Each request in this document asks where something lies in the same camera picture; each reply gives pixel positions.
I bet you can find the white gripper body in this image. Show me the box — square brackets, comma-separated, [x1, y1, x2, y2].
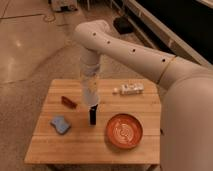
[80, 64, 100, 88]

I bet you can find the white ceramic cup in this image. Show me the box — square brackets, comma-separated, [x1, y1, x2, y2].
[82, 88, 99, 107]

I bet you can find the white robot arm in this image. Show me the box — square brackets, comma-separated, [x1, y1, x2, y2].
[74, 20, 213, 171]

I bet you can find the orange ceramic plate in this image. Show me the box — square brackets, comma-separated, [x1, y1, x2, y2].
[106, 113, 143, 149]

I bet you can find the brown rectangular block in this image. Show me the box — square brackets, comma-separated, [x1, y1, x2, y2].
[61, 96, 77, 109]

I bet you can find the white pill blister pack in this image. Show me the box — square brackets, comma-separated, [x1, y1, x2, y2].
[113, 83, 144, 95]

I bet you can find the blue sponge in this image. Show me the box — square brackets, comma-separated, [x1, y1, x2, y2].
[50, 116, 71, 135]

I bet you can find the black box on floor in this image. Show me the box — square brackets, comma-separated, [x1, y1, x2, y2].
[113, 17, 133, 34]

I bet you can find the wooden table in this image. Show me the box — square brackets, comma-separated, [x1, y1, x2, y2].
[25, 79, 161, 165]

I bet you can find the grey equipment on floor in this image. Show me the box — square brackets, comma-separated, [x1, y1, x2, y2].
[48, 0, 78, 12]

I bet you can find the black cable on floor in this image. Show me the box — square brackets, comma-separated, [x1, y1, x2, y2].
[0, 12, 69, 28]

